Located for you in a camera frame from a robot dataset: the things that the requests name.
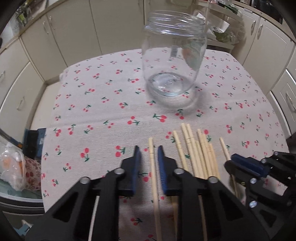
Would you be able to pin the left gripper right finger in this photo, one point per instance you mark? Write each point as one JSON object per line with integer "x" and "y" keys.
{"x": 166, "y": 171}

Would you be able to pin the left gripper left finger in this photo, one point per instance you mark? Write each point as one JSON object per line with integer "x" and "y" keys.
{"x": 128, "y": 183}

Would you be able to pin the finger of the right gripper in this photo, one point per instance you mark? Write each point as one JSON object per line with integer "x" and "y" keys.
{"x": 243, "y": 168}

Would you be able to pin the bamboo chopstick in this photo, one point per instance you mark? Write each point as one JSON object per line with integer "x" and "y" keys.
{"x": 200, "y": 170}
{"x": 205, "y": 153}
{"x": 202, "y": 160}
{"x": 227, "y": 157}
{"x": 180, "y": 151}
{"x": 155, "y": 190}
{"x": 190, "y": 149}
{"x": 214, "y": 161}

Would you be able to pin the lower kitchen cabinets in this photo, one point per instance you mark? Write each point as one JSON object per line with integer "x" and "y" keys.
{"x": 70, "y": 32}

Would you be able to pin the cherry print tablecloth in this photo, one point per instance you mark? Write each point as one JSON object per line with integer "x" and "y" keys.
{"x": 104, "y": 109}

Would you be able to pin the clear plastic bag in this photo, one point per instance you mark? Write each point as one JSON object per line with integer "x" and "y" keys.
{"x": 13, "y": 167}

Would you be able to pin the clear glass jar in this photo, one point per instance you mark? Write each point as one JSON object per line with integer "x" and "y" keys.
{"x": 172, "y": 51}

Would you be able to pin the white rolling storage cart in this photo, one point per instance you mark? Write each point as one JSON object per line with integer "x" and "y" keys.
{"x": 224, "y": 24}

